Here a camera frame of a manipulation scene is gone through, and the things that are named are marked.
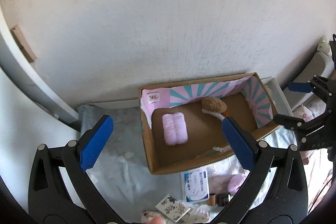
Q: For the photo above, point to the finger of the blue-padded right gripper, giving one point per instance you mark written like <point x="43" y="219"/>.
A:
<point x="300" y="87"/>
<point x="291" y="123"/>

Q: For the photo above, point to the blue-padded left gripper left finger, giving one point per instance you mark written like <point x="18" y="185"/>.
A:
<point x="60" y="191"/>

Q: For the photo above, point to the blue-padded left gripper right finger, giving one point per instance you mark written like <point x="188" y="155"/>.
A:
<point x="286" y="200"/>

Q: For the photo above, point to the black round jar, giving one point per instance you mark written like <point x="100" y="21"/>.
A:
<point x="223" y="199"/>

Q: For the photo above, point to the white blue wipes packet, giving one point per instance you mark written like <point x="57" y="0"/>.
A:
<point x="195" y="185"/>

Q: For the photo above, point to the floral drawstring pouch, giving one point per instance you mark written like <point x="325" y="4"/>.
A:
<point x="196" y="215"/>

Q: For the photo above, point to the brown fuzzy slipper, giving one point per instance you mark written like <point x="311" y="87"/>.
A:
<point x="213" y="106"/>

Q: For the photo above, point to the white floral cloth bundle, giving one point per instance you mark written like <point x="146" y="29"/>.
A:
<point x="152" y="217"/>

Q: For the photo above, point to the floral tissue pack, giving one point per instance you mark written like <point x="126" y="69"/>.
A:
<point x="172" y="208"/>

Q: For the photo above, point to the pink fluffy towel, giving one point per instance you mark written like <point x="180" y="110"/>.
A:
<point x="174" y="129"/>

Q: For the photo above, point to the beige round wooden cap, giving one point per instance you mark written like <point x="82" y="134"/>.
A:
<point x="212" y="201"/>

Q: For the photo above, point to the grey chair backrest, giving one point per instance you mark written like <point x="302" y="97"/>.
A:
<point x="320" y="65"/>

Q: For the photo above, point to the green white plush toy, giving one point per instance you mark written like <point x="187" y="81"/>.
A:
<point x="323" y="46"/>

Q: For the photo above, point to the pink teal cardboard box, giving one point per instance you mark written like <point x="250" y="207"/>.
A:
<point x="248" y="102"/>

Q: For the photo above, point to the floral light blue tablecloth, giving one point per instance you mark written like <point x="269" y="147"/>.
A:
<point x="121" y="174"/>

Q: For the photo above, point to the white curved door frame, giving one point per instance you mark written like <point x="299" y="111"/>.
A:
<point x="24" y="76"/>

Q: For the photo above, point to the small wooden wall block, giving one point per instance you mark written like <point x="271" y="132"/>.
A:
<point x="23" y="44"/>

